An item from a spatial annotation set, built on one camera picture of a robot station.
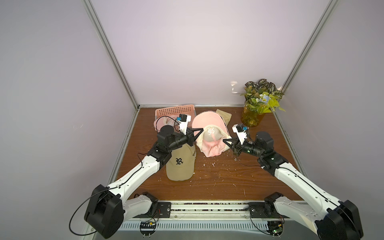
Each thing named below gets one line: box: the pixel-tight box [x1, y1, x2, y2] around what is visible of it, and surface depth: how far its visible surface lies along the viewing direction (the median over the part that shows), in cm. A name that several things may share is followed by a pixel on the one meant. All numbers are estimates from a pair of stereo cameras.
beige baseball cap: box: [166, 144, 197, 181], surface depth 87 cm
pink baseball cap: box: [191, 110, 232, 158], surface depth 74 cm
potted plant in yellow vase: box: [240, 78, 286, 128], surface depth 102 cm
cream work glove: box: [216, 108, 232, 126], surface depth 116 cm
